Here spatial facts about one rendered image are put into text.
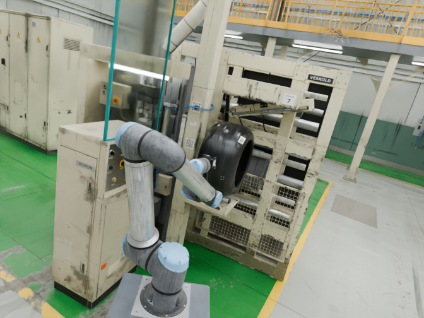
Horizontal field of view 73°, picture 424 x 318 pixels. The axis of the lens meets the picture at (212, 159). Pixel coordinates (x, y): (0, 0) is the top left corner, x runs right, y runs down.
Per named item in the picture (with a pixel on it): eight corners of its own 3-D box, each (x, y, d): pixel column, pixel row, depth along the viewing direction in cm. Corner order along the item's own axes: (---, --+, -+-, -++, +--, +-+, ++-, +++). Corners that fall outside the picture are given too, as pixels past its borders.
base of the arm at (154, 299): (182, 316, 131) (187, 299, 128) (141, 310, 129) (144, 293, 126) (183, 286, 149) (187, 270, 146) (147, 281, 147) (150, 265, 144)
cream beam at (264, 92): (221, 93, 231) (224, 74, 227) (231, 93, 254) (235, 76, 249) (296, 110, 212) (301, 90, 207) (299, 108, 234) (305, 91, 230)
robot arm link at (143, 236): (145, 278, 136) (135, 138, 98) (120, 260, 144) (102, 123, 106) (166, 257, 148) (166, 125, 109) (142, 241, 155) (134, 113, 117)
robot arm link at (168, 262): (170, 298, 126) (177, 265, 121) (142, 278, 134) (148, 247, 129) (189, 282, 139) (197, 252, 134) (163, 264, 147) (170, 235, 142)
